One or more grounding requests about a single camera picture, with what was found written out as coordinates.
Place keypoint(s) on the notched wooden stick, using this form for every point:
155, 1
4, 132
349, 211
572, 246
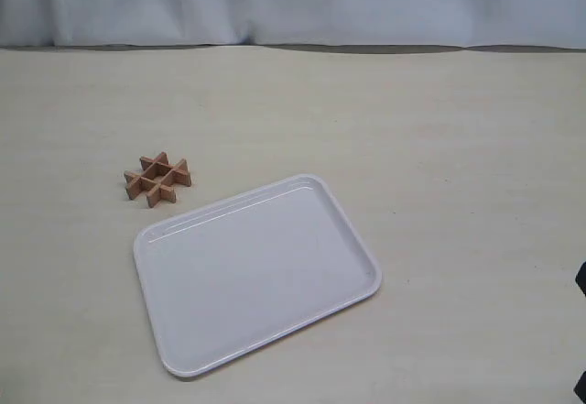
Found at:
179, 175
137, 183
156, 167
156, 192

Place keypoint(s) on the white backdrop curtain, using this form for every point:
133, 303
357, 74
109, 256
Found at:
457, 23

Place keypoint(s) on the white plastic tray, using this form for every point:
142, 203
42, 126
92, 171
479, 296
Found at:
229, 278

